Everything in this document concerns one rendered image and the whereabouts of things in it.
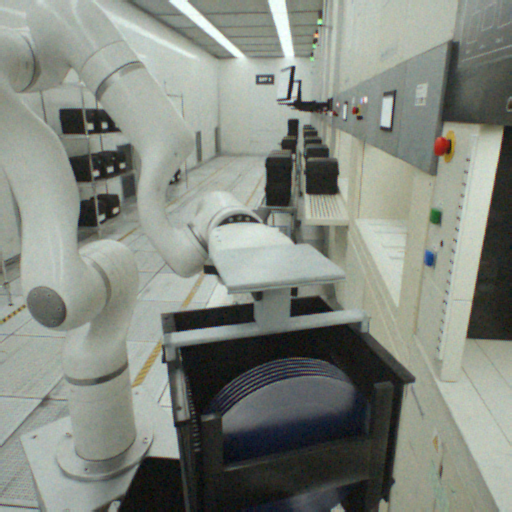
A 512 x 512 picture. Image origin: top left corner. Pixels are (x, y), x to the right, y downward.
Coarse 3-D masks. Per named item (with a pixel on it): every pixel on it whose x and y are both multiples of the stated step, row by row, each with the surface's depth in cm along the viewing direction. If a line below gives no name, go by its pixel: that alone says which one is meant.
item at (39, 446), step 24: (144, 408) 98; (48, 432) 91; (168, 432) 91; (48, 456) 85; (144, 456) 85; (168, 456) 85; (48, 480) 79; (72, 480) 79; (96, 480) 79; (120, 480) 79; (48, 504) 75; (72, 504) 75; (96, 504) 75
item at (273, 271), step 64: (256, 256) 45; (320, 256) 46; (192, 320) 55; (256, 320) 47; (320, 320) 48; (192, 384) 58; (384, 384) 41; (192, 448) 37; (320, 448) 41; (384, 448) 43
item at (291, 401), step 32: (288, 384) 40; (320, 384) 41; (224, 416) 40; (256, 416) 41; (288, 416) 42; (320, 416) 43; (352, 416) 44; (224, 448) 41; (256, 448) 42; (288, 448) 43
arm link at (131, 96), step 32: (128, 64) 60; (96, 96) 62; (128, 96) 60; (160, 96) 62; (128, 128) 62; (160, 128) 61; (160, 160) 61; (160, 192) 63; (160, 224) 63; (192, 256) 64
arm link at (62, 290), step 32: (0, 32) 63; (0, 64) 62; (32, 64) 68; (0, 96) 61; (0, 128) 64; (32, 128) 66; (0, 160) 67; (32, 160) 67; (64, 160) 71; (32, 192) 67; (64, 192) 69; (32, 224) 68; (64, 224) 68; (32, 256) 68; (64, 256) 67; (32, 288) 67; (64, 288) 66; (96, 288) 70; (64, 320) 67
